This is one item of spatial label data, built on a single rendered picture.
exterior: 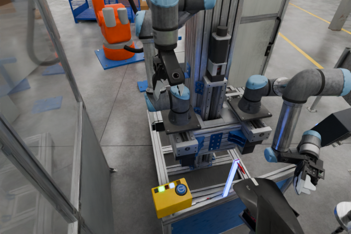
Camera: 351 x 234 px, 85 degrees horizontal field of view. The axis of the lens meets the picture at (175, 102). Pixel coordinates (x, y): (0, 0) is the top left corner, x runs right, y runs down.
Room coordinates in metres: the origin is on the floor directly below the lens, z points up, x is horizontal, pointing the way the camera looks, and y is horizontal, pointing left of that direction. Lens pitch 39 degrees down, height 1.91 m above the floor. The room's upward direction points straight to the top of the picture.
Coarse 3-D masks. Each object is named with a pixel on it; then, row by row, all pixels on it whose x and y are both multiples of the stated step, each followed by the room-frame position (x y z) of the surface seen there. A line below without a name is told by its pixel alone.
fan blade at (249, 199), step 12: (264, 180) 0.41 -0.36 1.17; (240, 192) 0.34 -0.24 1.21; (252, 192) 0.34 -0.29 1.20; (264, 192) 0.35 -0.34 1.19; (276, 192) 0.36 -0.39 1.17; (252, 204) 0.30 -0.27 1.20; (276, 204) 0.30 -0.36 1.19; (288, 204) 0.31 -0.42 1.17; (288, 216) 0.27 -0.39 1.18; (300, 228) 0.23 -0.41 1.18
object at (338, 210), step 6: (342, 204) 0.19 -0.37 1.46; (348, 204) 0.19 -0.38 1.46; (336, 210) 0.17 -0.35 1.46; (342, 210) 0.17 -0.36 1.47; (348, 210) 0.17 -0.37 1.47; (336, 216) 0.17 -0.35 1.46; (342, 216) 0.16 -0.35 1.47; (342, 222) 0.15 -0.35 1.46; (348, 222) 0.15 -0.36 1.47; (348, 228) 0.14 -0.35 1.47
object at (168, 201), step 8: (168, 184) 0.44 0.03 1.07; (176, 184) 0.44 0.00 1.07; (184, 184) 0.44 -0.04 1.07; (152, 192) 0.40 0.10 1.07; (160, 192) 0.40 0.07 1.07; (168, 192) 0.40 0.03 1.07; (176, 192) 0.40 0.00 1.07; (160, 200) 0.37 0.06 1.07; (168, 200) 0.37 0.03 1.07; (176, 200) 0.37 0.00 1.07; (184, 200) 0.37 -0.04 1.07; (160, 208) 0.34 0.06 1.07; (168, 208) 0.34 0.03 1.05; (176, 208) 0.36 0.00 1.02; (184, 208) 0.37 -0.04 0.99; (160, 216) 0.33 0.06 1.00
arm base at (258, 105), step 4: (240, 100) 1.03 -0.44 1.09; (244, 100) 1.00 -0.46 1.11; (248, 100) 0.98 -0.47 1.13; (260, 100) 0.98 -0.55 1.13; (240, 104) 1.00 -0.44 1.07; (244, 104) 0.98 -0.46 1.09; (248, 104) 0.97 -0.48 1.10; (252, 104) 0.96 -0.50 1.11; (256, 104) 0.96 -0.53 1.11; (260, 104) 0.99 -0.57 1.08; (240, 108) 0.99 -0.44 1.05; (244, 108) 0.97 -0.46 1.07; (248, 108) 0.97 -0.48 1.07; (252, 108) 0.95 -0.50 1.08; (256, 108) 0.95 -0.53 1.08; (260, 108) 0.97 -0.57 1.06; (248, 112) 0.95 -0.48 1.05; (252, 112) 0.94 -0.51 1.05; (256, 112) 0.95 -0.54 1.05
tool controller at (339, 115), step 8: (336, 112) 0.72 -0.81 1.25; (344, 112) 0.72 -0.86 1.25; (328, 120) 0.71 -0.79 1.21; (336, 120) 0.68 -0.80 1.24; (344, 120) 0.68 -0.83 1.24; (312, 128) 0.75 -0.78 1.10; (320, 128) 0.72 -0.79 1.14; (328, 128) 0.69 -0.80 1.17; (336, 128) 0.66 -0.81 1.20; (344, 128) 0.64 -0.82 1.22; (328, 136) 0.67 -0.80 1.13; (336, 136) 0.64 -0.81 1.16; (344, 136) 0.64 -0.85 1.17; (328, 144) 0.66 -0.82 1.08; (336, 144) 0.65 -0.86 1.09
